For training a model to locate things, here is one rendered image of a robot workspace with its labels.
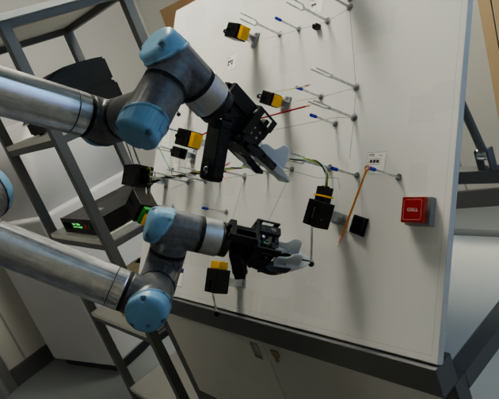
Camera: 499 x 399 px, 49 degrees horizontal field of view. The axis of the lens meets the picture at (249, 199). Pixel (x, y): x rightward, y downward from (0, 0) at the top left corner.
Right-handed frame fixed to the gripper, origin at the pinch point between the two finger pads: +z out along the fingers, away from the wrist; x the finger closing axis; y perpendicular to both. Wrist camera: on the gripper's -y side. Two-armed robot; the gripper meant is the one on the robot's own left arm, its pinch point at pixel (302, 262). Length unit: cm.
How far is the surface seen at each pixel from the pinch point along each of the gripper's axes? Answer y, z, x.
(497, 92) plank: -38, 149, 160
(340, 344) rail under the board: -4.3, 10.1, -15.7
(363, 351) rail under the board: 0.8, 12.2, -18.9
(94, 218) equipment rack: -70, -41, 47
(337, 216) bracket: 8.0, 5.3, 8.6
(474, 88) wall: -56, 157, 185
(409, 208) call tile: 24.9, 10.2, 0.5
